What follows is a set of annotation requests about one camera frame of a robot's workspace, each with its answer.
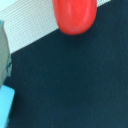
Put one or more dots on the teal padded gripper finger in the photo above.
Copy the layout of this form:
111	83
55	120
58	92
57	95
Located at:
5	56

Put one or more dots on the red toy tomato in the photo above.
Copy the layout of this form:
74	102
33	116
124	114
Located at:
74	16

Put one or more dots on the light blue toy carton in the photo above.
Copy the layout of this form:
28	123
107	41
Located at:
6	100

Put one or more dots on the beige woven placemat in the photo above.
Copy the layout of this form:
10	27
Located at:
26	21

